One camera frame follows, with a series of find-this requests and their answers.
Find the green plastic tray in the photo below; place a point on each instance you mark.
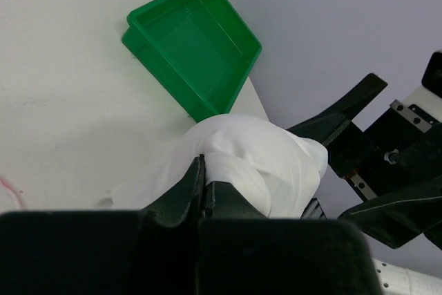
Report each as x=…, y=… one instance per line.
x=201, y=51

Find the pink-rimmed mesh laundry bag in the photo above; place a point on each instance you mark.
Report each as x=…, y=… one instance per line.
x=14, y=194

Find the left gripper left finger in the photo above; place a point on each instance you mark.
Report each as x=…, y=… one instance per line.
x=182, y=203

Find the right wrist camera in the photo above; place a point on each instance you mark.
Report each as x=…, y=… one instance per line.
x=427, y=96

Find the white bra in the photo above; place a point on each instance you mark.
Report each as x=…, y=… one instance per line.
x=276, y=171

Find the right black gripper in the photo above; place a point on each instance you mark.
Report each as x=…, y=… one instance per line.
x=401, y=148

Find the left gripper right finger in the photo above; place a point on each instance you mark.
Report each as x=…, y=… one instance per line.
x=223, y=200

